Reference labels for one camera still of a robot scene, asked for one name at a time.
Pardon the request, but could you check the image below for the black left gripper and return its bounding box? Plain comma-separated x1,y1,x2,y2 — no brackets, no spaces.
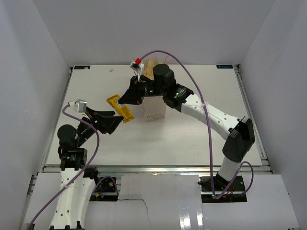
76,106,123,147

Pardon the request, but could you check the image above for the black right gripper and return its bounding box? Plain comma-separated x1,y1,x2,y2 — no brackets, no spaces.
119,75,166,104

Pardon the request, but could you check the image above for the yellow snack packet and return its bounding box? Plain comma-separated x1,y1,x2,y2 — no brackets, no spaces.
106,94,134,123

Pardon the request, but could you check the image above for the large brown snack bag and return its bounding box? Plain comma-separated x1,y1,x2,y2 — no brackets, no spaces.
143,58,159,80

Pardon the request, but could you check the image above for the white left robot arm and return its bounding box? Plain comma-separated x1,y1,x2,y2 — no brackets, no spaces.
49,108,124,230

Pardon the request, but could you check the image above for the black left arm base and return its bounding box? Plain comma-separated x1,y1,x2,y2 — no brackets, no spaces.
84,168,119,202

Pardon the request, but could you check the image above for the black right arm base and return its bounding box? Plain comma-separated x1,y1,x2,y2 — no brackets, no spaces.
196,176,248,204

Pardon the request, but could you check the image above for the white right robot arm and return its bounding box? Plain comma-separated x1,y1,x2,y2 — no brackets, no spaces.
119,61,255,191

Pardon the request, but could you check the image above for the beige paper bag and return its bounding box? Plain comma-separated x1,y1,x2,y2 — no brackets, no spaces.
142,96,166,122

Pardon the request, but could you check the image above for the blue table label left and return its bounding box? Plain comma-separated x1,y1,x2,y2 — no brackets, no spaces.
73,66,91,70

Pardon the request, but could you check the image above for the blue table label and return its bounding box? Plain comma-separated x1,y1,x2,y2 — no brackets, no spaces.
73,66,91,70
216,65,233,69

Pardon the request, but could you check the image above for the blue table label right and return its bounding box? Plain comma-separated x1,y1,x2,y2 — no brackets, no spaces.
216,65,233,69

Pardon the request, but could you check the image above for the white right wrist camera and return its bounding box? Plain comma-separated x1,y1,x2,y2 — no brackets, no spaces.
130,58,144,81

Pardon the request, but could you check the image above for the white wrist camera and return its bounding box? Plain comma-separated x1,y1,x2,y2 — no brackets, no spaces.
68,99,87,115
130,58,144,81

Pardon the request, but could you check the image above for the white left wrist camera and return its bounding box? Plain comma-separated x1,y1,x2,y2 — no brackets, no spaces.
68,99,87,115

